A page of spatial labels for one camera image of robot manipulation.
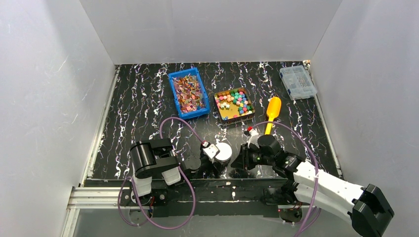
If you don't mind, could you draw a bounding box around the white round jar lid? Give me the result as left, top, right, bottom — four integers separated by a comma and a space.
214, 143, 232, 162

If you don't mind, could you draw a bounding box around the orange plastic scoop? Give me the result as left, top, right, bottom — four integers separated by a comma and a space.
264, 97, 282, 135

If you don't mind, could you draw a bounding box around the gold tray of star candies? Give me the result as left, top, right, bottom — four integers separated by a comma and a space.
213, 87, 256, 125

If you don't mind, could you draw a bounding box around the blue plastic candy bin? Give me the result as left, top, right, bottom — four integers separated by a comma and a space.
168, 68, 210, 120

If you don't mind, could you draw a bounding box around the clear round plastic jar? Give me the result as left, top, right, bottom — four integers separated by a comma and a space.
213, 158, 230, 170

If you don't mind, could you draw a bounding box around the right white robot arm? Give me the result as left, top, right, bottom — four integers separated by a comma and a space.
231, 134, 394, 237

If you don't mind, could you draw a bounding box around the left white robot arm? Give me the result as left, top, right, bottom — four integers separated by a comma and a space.
129, 138, 232, 202

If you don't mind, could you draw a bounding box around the clear plastic organizer box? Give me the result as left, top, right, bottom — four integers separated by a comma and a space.
279, 65, 317, 100

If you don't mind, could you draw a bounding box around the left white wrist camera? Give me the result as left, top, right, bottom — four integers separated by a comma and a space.
202, 141, 220, 162

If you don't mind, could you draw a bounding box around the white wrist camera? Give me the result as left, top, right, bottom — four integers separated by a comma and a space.
244, 126, 260, 148
202, 141, 220, 162

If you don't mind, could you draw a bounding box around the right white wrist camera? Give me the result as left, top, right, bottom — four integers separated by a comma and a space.
244, 126, 260, 148

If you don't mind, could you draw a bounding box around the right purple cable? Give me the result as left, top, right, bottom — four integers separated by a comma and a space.
250, 121, 322, 237

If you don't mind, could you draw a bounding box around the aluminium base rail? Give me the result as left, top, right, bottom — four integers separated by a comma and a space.
60, 185, 372, 237

